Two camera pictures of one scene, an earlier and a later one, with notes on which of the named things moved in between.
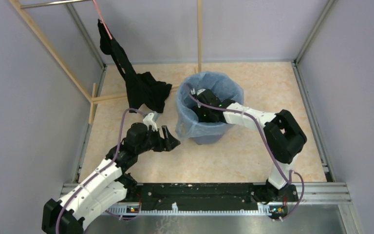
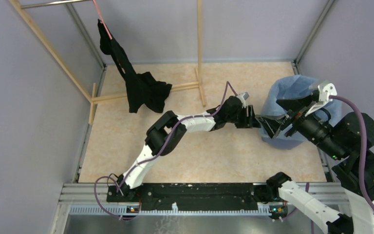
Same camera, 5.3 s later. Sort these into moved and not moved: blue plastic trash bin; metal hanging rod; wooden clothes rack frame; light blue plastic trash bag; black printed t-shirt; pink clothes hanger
Moved: light blue plastic trash bag; blue plastic trash bin
Not moved: metal hanging rod; black printed t-shirt; pink clothes hanger; wooden clothes rack frame
